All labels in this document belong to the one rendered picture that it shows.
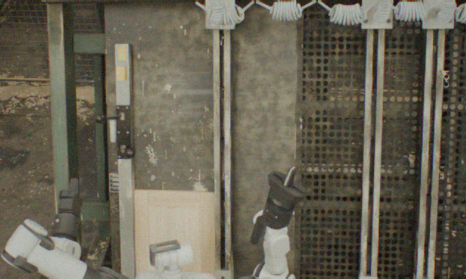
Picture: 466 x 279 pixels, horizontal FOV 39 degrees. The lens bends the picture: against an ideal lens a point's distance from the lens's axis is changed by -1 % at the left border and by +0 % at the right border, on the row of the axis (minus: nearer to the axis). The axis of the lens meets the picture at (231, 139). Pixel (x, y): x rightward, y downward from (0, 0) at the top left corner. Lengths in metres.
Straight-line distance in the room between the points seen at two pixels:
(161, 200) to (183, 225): 0.13
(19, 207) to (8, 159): 0.52
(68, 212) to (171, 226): 0.41
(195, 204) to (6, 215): 2.14
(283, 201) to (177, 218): 0.64
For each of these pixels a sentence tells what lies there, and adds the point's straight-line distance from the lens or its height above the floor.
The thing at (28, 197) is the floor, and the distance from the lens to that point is 4.45.
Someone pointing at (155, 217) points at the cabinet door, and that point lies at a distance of 2.49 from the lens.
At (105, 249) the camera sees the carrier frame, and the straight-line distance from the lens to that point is 2.91.
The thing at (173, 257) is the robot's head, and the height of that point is 1.43.
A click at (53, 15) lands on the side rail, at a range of 2.49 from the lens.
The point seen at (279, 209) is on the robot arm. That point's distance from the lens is 1.96.
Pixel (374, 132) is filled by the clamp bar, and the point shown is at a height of 1.45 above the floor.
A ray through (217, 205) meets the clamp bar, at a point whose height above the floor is 1.23.
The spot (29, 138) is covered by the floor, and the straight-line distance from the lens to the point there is 4.91.
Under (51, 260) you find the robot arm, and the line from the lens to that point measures 2.00.
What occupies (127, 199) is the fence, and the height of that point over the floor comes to 1.22.
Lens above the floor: 2.95
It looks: 41 degrees down
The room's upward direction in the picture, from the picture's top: 5 degrees counter-clockwise
